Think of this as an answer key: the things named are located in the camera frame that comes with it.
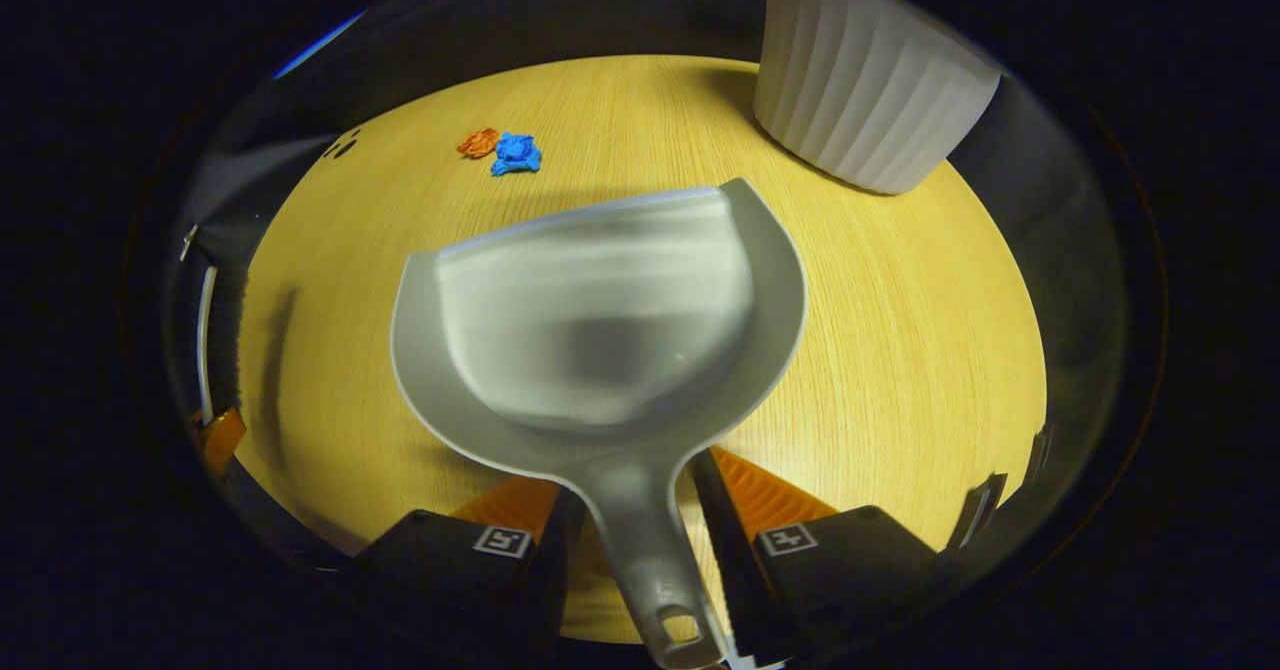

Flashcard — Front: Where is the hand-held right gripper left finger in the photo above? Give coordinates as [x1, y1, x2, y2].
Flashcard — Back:
[352, 475, 591, 670]

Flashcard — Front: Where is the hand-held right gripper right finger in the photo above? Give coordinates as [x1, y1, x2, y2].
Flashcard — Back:
[690, 447, 963, 670]

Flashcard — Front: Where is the white plastic dustpan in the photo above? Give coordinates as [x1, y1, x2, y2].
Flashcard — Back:
[390, 178, 809, 670]

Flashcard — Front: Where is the blue paper scrap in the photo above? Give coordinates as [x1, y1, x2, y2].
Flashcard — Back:
[489, 132, 543, 178]

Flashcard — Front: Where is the white ribbed garbage bin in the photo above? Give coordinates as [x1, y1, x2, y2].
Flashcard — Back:
[752, 0, 1003, 196]

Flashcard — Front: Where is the wooden desktop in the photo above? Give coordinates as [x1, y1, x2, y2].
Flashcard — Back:
[237, 55, 1049, 646]

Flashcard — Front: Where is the black backdrop cloth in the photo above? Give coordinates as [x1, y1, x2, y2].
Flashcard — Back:
[165, 0, 1131, 591]

